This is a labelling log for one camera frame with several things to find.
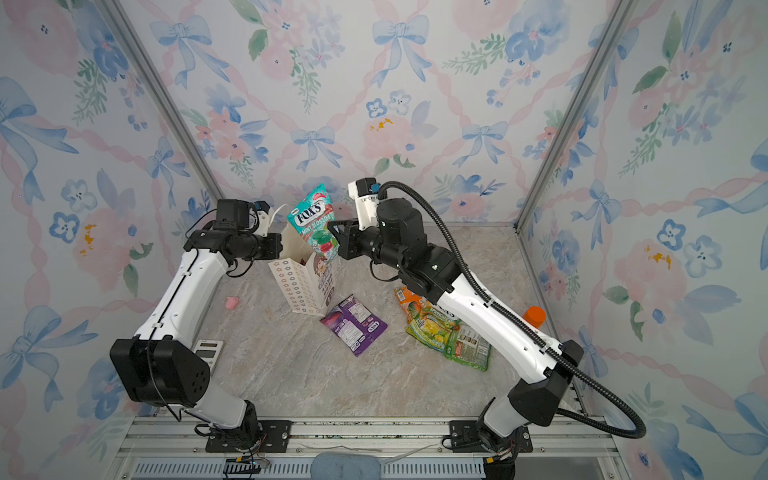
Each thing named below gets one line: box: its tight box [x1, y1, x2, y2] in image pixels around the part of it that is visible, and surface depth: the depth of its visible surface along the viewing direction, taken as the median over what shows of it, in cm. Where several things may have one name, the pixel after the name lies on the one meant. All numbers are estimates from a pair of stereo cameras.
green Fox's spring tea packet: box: [406, 304, 461, 359], surface depth 92 cm
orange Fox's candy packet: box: [394, 286, 422, 308], surface depth 99 cm
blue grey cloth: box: [310, 451, 382, 480], surface depth 69 cm
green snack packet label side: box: [444, 320, 492, 372], surface depth 90 cm
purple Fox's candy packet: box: [319, 294, 388, 357], surface depth 94 cm
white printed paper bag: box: [268, 220, 336, 317], surface depth 85 cm
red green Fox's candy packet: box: [287, 183, 341, 262], surface depth 64 cm
